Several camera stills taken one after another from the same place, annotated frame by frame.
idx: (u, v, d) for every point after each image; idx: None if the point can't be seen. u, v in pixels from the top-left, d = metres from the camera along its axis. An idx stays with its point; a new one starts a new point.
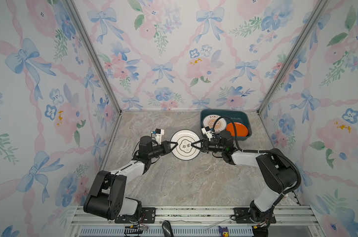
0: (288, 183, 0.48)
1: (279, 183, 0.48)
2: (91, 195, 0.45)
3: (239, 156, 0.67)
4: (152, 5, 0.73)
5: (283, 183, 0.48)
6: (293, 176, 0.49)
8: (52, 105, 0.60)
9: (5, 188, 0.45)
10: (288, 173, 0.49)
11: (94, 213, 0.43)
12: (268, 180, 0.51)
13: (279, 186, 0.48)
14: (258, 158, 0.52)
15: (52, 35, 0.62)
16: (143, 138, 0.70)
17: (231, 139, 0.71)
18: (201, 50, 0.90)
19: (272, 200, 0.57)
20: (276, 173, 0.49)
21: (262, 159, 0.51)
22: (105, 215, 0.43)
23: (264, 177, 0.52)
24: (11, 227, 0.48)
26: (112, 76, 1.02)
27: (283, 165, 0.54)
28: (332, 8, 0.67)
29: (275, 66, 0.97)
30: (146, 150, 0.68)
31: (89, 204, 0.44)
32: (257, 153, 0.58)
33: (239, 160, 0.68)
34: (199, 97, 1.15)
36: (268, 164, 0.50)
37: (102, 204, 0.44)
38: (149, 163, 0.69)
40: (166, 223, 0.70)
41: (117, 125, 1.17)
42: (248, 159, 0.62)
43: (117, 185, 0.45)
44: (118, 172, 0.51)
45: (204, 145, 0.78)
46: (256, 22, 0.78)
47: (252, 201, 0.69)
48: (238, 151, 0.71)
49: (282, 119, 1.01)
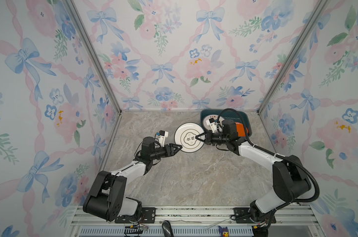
0: (298, 194, 0.46)
1: (290, 194, 0.45)
2: (91, 195, 0.45)
3: (249, 151, 0.61)
4: (152, 5, 0.73)
5: (294, 195, 0.45)
6: (304, 187, 0.46)
8: (52, 105, 0.60)
9: (5, 188, 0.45)
10: (301, 185, 0.46)
11: (93, 213, 0.43)
12: (277, 186, 0.49)
13: (289, 196, 0.46)
14: (275, 165, 0.47)
15: (52, 35, 0.62)
16: (146, 138, 0.71)
17: (233, 127, 0.68)
18: (201, 50, 0.90)
19: (273, 201, 0.57)
20: (291, 184, 0.46)
21: (280, 168, 0.46)
22: (104, 216, 0.43)
23: (273, 182, 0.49)
24: (11, 227, 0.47)
26: (112, 76, 1.02)
27: (298, 175, 0.50)
28: (332, 8, 0.67)
29: (275, 66, 0.97)
30: (148, 151, 0.69)
31: (89, 204, 0.44)
32: (272, 156, 0.52)
33: (246, 154, 0.63)
34: (199, 96, 1.15)
36: (285, 175, 0.46)
37: (101, 205, 0.43)
38: (150, 165, 0.69)
40: (166, 223, 0.70)
41: (117, 125, 1.17)
42: (259, 159, 0.56)
43: (117, 186, 0.45)
44: (119, 173, 0.51)
45: (210, 138, 0.75)
46: (256, 22, 0.78)
47: (253, 200, 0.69)
48: (248, 144, 0.63)
49: (282, 119, 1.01)
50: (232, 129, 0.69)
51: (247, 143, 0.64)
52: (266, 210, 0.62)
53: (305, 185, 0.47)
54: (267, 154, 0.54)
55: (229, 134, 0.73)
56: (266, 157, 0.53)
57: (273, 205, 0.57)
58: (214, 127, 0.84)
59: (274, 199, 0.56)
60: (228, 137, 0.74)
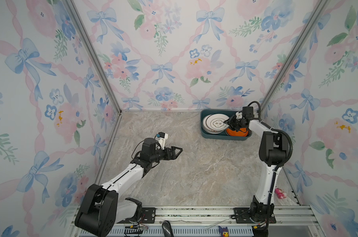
0: (275, 159, 0.60)
1: (266, 154, 0.60)
2: (81, 211, 0.43)
3: (254, 125, 0.77)
4: (152, 5, 0.73)
5: (270, 157, 0.60)
6: (282, 156, 0.59)
8: (52, 105, 0.60)
9: (5, 188, 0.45)
10: (279, 153, 0.60)
11: (85, 228, 0.42)
12: (260, 149, 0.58)
13: (265, 156, 0.61)
14: (264, 132, 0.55)
15: (52, 35, 0.62)
16: (147, 138, 0.69)
17: (250, 108, 0.86)
18: (201, 50, 0.90)
19: (264, 182, 0.65)
20: (271, 148, 0.60)
21: (268, 134, 0.60)
22: (96, 232, 0.41)
23: (259, 147, 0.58)
24: (11, 227, 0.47)
26: (112, 76, 1.02)
27: (281, 146, 0.63)
28: (331, 9, 0.68)
29: (275, 66, 0.97)
30: (148, 152, 0.66)
31: (80, 218, 0.42)
32: (268, 130, 0.64)
33: (253, 128, 0.78)
34: (199, 97, 1.15)
36: (269, 140, 0.60)
37: (93, 221, 0.42)
38: (149, 167, 0.66)
40: (166, 223, 0.70)
41: (117, 125, 1.17)
42: (260, 131, 0.71)
43: (107, 202, 0.42)
44: (111, 186, 0.47)
45: (233, 124, 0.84)
46: (256, 22, 0.78)
47: (254, 196, 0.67)
48: (257, 120, 0.77)
49: (282, 119, 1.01)
50: (249, 108, 0.86)
51: (258, 119, 0.78)
52: (266, 203, 0.66)
53: (282, 155, 0.59)
54: (265, 127, 0.67)
55: (244, 111, 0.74)
56: (263, 129, 0.67)
57: (267, 189, 0.64)
58: (239, 117, 0.94)
59: (266, 179, 0.64)
60: (242, 113, 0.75)
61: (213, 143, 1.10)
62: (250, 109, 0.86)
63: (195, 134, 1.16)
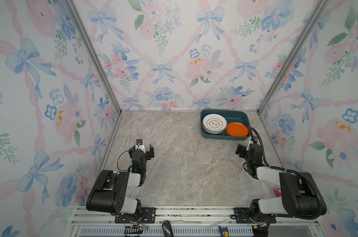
0: (307, 211, 0.43)
1: (296, 206, 0.43)
2: (95, 190, 0.46)
3: (264, 171, 0.64)
4: (152, 5, 0.73)
5: (301, 208, 0.43)
6: (315, 206, 0.43)
8: (52, 105, 0.60)
9: (6, 188, 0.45)
10: (311, 202, 0.44)
11: (98, 207, 0.44)
12: (286, 199, 0.47)
13: (296, 208, 0.43)
14: (283, 174, 0.49)
15: (52, 35, 0.62)
16: (135, 152, 0.72)
17: (258, 152, 0.71)
18: (201, 50, 0.90)
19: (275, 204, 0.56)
20: (297, 194, 0.45)
21: (287, 177, 0.48)
22: (110, 206, 0.43)
23: (283, 194, 0.49)
24: (11, 227, 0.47)
26: (112, 76, 1.02)
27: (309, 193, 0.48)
28: (332, 8, 0.67)
29: (275, 66, 0.97)
30: (139, 165, 0.71)
31: (92, 201, 0.44)
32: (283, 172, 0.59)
33: (262, 175, 0.65)
34: (199, 97, 1.15)
36: (291, 185, 0.46)
37: (106, 199, 0.44)
38: (144, 176, 0.72)
40: (166, 223, 0.70)
41: (117, 126, 1.16)
42: (273, 176, 0.57)
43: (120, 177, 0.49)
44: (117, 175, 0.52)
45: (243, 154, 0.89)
46: (256, 22, 0.78)
47: (255, 198, 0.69)
48: (266, 167, 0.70)
49: (282, 119, 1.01)
50: (256, 153, 0.72)
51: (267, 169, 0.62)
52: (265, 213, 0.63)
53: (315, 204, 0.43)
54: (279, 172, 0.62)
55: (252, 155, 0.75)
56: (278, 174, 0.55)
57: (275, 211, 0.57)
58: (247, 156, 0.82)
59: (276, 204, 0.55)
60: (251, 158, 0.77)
61: (213, 143, 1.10)
62: (258, 154, 0.71)
63: (195, 134, 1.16)
